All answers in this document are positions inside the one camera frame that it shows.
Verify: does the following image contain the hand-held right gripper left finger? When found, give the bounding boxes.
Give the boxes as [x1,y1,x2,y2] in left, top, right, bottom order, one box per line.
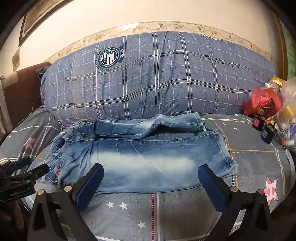
[28,163,105,241]

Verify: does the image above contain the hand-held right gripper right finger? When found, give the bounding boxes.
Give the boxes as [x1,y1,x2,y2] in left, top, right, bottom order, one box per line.
[198,164,274,241]

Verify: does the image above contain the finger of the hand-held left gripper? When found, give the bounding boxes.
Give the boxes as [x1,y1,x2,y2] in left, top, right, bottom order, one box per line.
[27,164,49,181]
[10,158,32,171]

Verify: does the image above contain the faded blue denim pants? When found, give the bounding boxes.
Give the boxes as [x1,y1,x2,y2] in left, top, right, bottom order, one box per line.
[44,113,239,193]

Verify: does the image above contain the person's left hand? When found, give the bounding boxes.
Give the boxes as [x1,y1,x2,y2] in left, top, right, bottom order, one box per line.
[0,201,25,235]

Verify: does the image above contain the grey star print bedsheet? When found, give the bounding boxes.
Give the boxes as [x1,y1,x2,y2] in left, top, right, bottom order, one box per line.
[0,109,295,241]

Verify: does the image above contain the hanging grey cloth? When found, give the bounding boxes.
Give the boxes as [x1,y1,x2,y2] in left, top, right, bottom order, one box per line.
[0,77,12,139]

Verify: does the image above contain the brown headboard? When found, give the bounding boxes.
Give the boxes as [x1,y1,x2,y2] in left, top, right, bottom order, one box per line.
[3,62,52,131]

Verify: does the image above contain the small black bottle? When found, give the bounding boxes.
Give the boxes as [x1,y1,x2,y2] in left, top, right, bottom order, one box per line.
[252,108,267,131]
[261,123,278,144]

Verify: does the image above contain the red plastic bag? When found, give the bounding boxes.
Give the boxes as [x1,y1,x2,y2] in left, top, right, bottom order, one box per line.
[243,87,284,121]

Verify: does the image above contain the clear plastic bag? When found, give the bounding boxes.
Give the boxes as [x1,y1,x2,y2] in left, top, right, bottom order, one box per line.
[273,77,296,150]

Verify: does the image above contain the blue plaid pillow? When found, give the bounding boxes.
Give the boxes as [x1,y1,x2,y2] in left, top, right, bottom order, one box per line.
[40,31,276,126]

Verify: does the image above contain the yellow packet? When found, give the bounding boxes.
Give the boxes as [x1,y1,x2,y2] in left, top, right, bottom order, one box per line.
[269,77,286,88]

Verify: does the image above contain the green curtain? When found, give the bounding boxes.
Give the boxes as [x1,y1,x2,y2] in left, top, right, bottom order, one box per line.
[281,21,296,80]

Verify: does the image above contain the framed wall picture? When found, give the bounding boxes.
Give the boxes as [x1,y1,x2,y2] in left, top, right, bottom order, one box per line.
[18,0,65,47]

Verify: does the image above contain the wooden door frame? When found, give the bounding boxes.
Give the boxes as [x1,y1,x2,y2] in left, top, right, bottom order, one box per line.
[270,9,289,80]

